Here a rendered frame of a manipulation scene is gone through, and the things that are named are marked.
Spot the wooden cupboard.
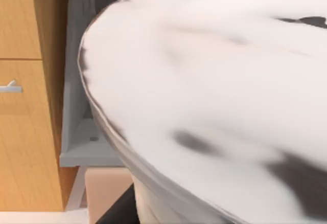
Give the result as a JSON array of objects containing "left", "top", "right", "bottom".
[{"left": 0, "top": 0, "right": 80, "bottom": 213}]

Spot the wooden drawer front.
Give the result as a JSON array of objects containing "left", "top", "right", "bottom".
[
  {"left": 0, "top": 59, "right": 64, "bottom": 213},
  {"left": 0, "top": 0, "right": 43, "bottom": 61}
]

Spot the grey cabinet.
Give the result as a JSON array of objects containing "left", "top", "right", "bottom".
[{"left": 35, "top": 0, "right": 171, "bottom": 168}]

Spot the shallow salmon-coloured box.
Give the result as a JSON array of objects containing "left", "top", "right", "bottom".
[{"left": 65, "top": 167, "right": 136, "bottom": 224}]

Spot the long metal handle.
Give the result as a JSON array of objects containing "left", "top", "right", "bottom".
[{"left": 0, "top": 79, "right": 24, "bottom": 94}]

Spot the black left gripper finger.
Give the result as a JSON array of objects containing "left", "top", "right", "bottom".
[{"left": 95, "top": 183, "right": 140, "bottom": 224}]

